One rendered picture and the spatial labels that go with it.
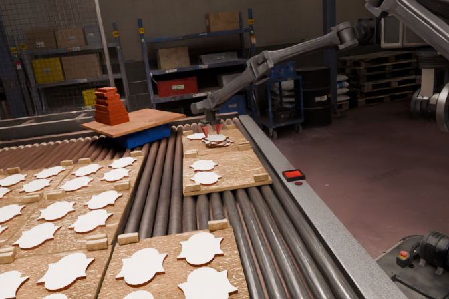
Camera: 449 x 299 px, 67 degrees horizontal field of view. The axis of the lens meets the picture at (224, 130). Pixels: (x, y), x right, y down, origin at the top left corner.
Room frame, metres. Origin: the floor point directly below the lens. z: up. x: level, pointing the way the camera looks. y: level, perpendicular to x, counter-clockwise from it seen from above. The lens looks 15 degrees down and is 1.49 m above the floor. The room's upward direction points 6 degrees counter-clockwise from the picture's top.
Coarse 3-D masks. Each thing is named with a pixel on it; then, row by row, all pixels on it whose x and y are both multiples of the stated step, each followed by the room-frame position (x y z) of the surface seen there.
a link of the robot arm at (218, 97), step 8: (256, 56) 1.47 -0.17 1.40; (248, 64) 1.50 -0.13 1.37; (248, 72) 1.49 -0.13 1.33; (240, 80) 1.54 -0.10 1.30; (248, 80) 1.50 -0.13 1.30; (256, 80) 1.46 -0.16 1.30; (264, 80) 1.46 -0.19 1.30; (224, 88) 1.63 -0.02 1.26; (232, 88) 1.59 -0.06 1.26; (240, 88) 1.58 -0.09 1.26; (208, 96) 1.74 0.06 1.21; (216, 96) 1.69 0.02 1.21; (224, 96) 1.64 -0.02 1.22; (216, 104) 1.69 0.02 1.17
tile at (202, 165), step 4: (200, 160) 1.51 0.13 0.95; (204, 160) 1.51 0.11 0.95; (196, 164) 1.46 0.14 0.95; (200, 164) 1.46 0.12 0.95; (204, 164) 1.45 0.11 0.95; (208, 164) 1.45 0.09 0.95; (212, 164) 1.44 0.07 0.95; (216, 164) 1.44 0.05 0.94; (196, 168) 1.41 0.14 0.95; (200, 168) 1.41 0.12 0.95; (204, 168) 1.40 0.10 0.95; (208, 168) 1.40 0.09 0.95; (212, 168) 1.40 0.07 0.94
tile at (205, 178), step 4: (200, 172) 1.36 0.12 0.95; (204, 172) 1.36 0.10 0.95; (208, 172) 1.35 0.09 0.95; (212, 172) 1.35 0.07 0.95; (196, 176) 1.32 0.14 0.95; (200, 176) 1.32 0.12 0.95; (204, 176) 1.31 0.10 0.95; (208, 176) 1.31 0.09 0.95; (212, 176) 1.30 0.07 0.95; (216, 176) 1.30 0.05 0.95; (220, 176) 1.30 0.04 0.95; (192, 180) 1.30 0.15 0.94; (196, 180) 1.28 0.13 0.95; (200, 180) 1.28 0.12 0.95; (204, 180) 1.27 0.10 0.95; (208, 180) 1.27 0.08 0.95; (212, 180) 1.26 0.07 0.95; (216, 180) 1.26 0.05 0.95; (200, 184) 1.26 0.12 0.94; (204, 184) 1.24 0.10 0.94; (208, 184) 1.24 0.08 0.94; (212, 184) 1.24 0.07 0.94
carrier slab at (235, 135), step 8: (184, 136) 2.00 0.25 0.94; (232, 136) 1.89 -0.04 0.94; (240, 136) 1.87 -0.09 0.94; (184, 144) 1.83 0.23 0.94; (192, 144) 1.82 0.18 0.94; (200, 144) 1.80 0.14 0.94; (232, 144) 1.74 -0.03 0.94; (184, 152) 1.69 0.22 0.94; (200, 152) 1.66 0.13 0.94; (208, 152) 1.65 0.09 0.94; (216, 152) 1.63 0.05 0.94
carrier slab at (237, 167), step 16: (192, 160) 1.55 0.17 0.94; (208, 160) 1.53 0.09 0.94; (224, 160) 1.50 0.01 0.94; (240, 160) 1.48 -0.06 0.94; (256, 160) 1.46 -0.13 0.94; (192, 176) 1.35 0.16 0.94; (224, 176) 1.31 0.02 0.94; (240, 176) 1.30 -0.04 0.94; (192, 192) 1.20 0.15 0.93; (208, 192) 1.21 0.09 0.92
